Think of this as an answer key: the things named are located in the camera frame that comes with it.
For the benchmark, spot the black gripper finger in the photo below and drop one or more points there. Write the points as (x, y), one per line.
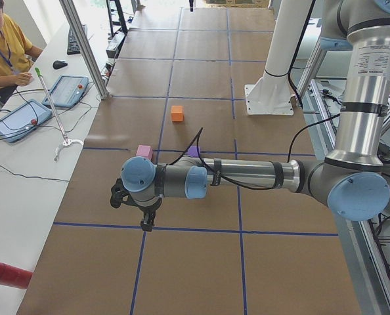
(151, 220)
(145, 222)

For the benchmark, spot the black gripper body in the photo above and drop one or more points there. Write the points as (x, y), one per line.
(148, 210)

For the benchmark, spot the orange foam cube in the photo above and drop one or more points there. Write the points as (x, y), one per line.
(177, 113)

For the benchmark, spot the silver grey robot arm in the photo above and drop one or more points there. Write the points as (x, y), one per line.
(348, 181)

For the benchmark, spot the pink foam cube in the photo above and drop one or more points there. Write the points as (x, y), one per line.
(144, 151)

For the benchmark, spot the purple foam cube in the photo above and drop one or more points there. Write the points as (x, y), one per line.
(194, 151)

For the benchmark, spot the metal reacher grabber stick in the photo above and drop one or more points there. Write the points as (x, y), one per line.
(67, 142)

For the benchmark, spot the blue teach pendant far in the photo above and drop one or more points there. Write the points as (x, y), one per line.
(67, 90)

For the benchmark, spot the blue teach pendant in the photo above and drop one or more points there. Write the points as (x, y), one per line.
(23, 120)
(67, 90)

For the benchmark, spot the blue teach pendant near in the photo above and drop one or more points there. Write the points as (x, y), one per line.
(23, 120)

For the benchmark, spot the red cylinder tube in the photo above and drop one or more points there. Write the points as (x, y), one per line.
(14, 277)

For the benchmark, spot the black computer mouse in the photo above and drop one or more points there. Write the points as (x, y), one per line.
(58, 64)

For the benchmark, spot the black keyboard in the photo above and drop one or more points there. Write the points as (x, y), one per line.
(72, 43)

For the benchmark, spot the person in yellow shirt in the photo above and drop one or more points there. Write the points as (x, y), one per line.
(17, 53)

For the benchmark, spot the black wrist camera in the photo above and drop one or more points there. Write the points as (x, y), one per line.
(119, 194)

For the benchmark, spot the aluminium frame post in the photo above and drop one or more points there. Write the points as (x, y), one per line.
(74, 21)

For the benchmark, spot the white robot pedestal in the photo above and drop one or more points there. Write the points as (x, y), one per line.
(271, 94)

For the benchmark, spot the aluminium side frame rail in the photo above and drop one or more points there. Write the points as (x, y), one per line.
(367, 254)

